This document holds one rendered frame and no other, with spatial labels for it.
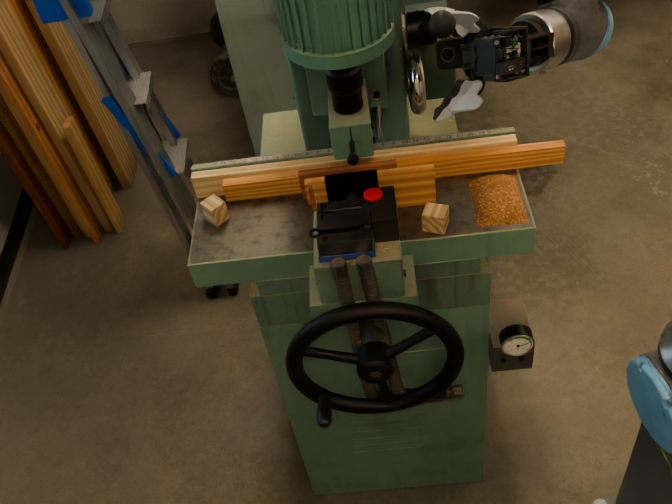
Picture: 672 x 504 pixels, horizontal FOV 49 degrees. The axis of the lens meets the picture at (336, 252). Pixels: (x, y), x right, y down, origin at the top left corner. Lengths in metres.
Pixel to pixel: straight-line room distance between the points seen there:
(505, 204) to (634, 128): 1.77
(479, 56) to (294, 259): 0.46
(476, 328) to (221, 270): 0.50
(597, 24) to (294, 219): 0.59
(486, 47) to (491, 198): 0.29
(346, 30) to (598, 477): 1.35
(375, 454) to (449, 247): 0.71
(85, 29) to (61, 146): 0.78
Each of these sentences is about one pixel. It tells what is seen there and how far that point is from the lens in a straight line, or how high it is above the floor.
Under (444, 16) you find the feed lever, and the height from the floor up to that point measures 1.32.
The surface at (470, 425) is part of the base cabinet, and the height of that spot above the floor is 0.28.
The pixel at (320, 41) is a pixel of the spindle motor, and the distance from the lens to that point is 1.10.
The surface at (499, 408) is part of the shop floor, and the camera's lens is 2.11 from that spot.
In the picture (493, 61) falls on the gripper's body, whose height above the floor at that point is 1.20.
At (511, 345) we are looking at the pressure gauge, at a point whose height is 0.66.
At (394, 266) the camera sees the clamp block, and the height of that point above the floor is 0.95.
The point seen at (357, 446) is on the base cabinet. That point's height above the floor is 0.24.
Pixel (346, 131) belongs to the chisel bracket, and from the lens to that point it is 1.23.
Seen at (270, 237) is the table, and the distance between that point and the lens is 1.30.
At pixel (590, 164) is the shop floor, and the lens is 2.82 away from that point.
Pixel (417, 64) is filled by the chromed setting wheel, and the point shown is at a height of 1.07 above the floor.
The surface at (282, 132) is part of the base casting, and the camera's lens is 1.70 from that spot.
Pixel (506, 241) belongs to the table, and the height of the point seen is 0.88.
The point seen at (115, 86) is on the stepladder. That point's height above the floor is 0.83.
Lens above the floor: 1.79
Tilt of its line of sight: 46 degrees down
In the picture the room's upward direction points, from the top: 10 degrees counter-clockwise
